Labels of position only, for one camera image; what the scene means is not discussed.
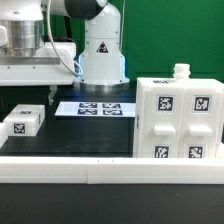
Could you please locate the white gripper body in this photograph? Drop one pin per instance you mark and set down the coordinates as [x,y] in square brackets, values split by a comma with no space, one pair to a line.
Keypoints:
[44,68]

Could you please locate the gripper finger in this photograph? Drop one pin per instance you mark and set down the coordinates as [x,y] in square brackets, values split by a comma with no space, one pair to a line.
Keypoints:
[51,95]

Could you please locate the white cabinet top block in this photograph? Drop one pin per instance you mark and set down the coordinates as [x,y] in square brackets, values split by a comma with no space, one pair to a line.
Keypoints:
[25,120]

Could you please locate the white cabinet door panel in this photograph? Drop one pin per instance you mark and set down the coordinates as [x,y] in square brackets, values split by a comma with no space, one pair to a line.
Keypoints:
[164,107]
[200,128]

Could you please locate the white cabinet body box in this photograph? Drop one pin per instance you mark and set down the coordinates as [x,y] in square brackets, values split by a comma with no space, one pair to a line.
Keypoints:
[181,78]

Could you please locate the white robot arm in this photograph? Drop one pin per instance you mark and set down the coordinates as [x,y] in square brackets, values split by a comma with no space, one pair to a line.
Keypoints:
[31,56]

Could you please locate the white U-shaped table fence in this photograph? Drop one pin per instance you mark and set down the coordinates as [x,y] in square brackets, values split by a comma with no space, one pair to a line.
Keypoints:
[88,152]

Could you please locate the white marker base plate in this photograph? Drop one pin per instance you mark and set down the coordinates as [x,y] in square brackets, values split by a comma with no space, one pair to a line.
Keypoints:
[95,109]

